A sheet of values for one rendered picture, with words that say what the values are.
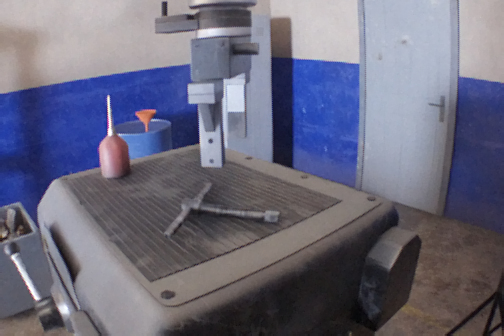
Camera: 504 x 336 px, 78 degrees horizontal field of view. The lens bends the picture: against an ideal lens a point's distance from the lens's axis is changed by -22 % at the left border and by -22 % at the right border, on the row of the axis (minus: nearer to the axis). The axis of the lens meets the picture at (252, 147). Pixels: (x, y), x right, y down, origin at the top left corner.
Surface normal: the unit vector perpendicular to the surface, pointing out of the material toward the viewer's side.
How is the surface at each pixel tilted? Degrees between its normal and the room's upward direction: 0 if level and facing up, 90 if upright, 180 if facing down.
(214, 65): 90
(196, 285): 0
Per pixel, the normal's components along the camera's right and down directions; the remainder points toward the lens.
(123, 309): -0.56, -0.54
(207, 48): -0.18, 0.27
